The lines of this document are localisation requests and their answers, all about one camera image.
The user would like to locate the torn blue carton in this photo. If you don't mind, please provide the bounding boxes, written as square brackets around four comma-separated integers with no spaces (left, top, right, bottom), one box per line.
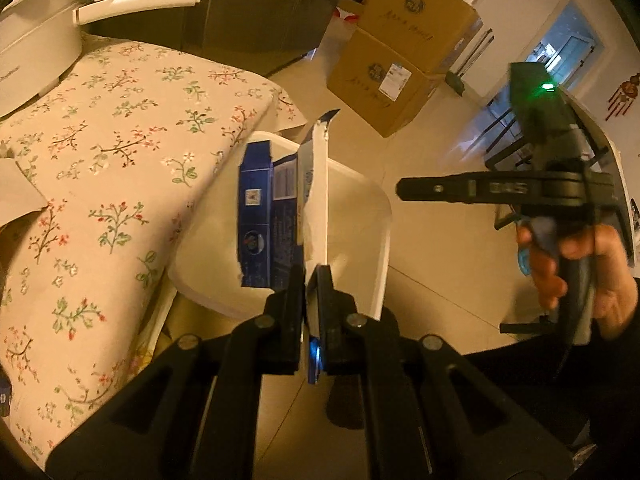
[236,110,338,292]

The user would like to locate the right hand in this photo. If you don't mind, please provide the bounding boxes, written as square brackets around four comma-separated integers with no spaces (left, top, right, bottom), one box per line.
[515,222,640,340]

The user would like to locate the lower cardboard box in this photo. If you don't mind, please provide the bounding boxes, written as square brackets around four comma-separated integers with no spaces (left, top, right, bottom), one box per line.
[326,29,445,138]

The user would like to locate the cardboard box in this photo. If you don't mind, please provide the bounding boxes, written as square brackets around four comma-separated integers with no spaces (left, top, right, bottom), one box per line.
[326,29,445,138]
[358,0,483,74]

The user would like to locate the upper cardboard box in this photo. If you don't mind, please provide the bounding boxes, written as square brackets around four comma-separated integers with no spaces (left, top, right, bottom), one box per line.
[358,0,483,74]

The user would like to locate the floral tablecloth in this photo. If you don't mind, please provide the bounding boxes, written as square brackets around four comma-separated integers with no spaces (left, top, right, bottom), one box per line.
[1,36,305,467]

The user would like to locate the dark refrigerator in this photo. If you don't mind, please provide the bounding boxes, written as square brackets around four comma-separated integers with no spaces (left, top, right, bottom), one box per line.
[89,0,338,76]

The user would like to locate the white electric cooking pot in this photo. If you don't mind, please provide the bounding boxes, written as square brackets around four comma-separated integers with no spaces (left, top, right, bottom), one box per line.
[1,0,198,116]

